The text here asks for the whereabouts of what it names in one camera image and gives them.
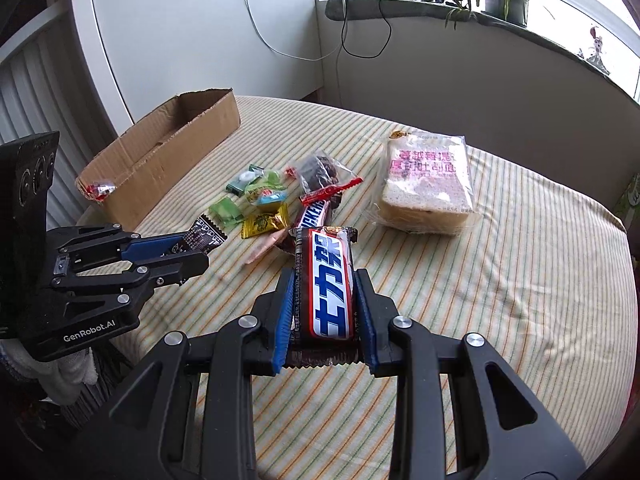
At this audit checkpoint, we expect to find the white cabinet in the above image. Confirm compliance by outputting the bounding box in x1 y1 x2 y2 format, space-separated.
69 0 327 127

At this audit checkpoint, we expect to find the striped cloth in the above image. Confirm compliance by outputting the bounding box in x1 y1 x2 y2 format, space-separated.
75 94 629 480

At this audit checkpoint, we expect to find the yellow candy wrapper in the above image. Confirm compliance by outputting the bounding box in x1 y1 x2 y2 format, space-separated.
241 205 290 240

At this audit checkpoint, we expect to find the large brown chocolate bar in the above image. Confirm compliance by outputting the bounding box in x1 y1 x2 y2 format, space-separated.
284 225 362 368

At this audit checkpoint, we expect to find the pink snack wrapper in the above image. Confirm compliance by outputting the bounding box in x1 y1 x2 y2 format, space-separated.
245 227 297 266

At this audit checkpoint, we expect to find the black candy wrapper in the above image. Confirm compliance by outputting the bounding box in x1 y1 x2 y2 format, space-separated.
177 214 229 254

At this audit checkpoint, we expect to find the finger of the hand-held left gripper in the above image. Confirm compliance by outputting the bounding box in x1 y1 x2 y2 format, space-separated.
50 251 210 311
47 224 193 273

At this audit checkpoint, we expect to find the grey stone window sill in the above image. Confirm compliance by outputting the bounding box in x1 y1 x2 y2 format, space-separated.
325 0 617 79

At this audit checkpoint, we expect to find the green white candy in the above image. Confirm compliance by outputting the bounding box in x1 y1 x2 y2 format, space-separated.
226 164 266 195

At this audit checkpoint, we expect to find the brown cardboard box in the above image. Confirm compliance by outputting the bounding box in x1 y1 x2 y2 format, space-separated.
75 87 241 232

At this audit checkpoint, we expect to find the clear packet with red trim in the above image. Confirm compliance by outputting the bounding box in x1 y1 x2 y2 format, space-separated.
82 182 117 204

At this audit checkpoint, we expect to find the clear packet of sliced bread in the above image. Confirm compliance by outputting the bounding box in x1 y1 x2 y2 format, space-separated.
367 130 476 236

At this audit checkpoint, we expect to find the small figurine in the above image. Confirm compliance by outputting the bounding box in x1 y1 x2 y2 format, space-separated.
581 25 614 74

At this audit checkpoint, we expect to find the green candy wrapper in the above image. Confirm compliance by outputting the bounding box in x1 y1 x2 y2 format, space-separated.
208 197 245 233

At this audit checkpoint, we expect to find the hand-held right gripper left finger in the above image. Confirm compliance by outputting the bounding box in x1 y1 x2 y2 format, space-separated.
65 267 297 480

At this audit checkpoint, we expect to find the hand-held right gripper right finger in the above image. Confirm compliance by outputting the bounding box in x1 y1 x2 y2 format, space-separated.
352 267 588 480

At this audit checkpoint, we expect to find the small brown chocolate bar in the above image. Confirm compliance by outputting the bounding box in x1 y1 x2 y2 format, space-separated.
292 199 334 234

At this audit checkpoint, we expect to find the white slatted shutter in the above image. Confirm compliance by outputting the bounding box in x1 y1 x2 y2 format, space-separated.
0 0 137 241

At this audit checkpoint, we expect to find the window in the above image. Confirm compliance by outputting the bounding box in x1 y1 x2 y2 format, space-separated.
379 0 640 106

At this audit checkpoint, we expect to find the clear packet with dark cake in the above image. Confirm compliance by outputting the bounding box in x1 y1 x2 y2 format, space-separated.
285 150 365 206

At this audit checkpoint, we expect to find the black cable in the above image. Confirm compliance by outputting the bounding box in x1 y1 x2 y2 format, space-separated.
339 0 394 59

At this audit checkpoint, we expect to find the white cable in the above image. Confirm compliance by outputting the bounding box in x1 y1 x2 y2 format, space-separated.
235 0 347 64

